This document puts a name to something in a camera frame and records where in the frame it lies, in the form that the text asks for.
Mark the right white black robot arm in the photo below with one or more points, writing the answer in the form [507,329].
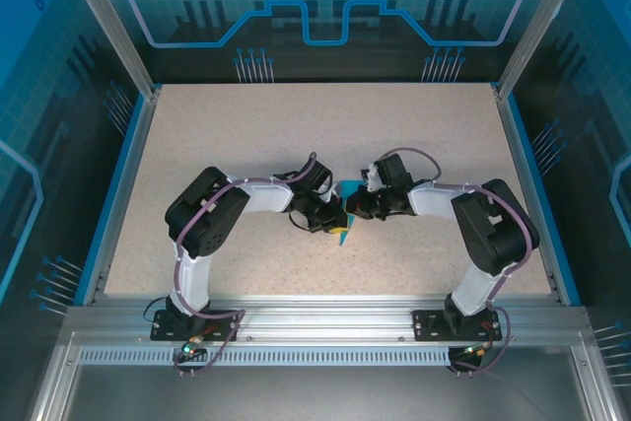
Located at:
[493,229]

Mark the aluminium front frame tray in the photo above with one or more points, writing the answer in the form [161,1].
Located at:
[296,396]

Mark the blue side trim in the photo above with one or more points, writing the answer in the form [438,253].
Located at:
[540,194]
[98,243]

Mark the blue paper sheet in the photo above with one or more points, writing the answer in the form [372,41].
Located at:
[347,238]

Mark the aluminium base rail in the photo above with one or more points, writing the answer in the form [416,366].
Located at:
[325,317]

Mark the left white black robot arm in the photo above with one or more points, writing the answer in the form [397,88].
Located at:
[207,214]

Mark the aluminium side rail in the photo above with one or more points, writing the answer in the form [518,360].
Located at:
[130,169]
[522,169]

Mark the aluminium frame post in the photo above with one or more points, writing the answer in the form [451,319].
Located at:
[116,26]
[537,26]

